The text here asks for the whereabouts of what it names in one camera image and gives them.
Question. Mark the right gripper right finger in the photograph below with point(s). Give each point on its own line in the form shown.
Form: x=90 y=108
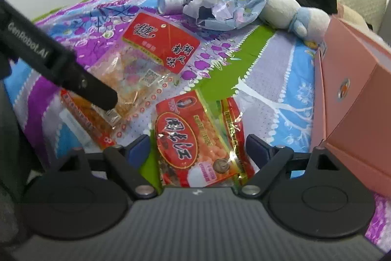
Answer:
x=271 y=160

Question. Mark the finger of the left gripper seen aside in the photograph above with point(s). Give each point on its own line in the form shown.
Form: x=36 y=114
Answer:
x=22 y=39

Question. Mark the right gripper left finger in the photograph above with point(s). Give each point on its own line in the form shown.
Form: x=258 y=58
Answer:
x=123 y=164

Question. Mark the red peanut snack bag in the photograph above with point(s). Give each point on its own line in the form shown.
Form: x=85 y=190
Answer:
x=194 y=150

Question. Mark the red gold snack packet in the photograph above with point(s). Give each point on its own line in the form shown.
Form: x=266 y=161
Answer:
x=231 y=117

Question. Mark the orange clear snack bag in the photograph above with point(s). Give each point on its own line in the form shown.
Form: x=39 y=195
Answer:
x=88 y=123

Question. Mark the pink cardboard box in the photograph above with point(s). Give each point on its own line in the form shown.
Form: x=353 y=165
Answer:
x=352 y=102

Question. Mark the colourful floral bed sheet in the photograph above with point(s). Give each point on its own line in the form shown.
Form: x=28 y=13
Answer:
x=269 y=73

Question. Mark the red label clear snack bag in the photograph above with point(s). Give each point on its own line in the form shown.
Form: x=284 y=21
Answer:
x=149 y=51

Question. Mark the white blue plush toy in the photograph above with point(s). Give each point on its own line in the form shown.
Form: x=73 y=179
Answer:
x=307 y=23

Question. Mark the white cylindrical bottle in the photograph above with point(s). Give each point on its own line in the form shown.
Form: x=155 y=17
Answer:
x=170 y=7

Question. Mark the blue plastic tissue bag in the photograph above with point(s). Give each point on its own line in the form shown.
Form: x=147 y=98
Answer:
x=223 y=15

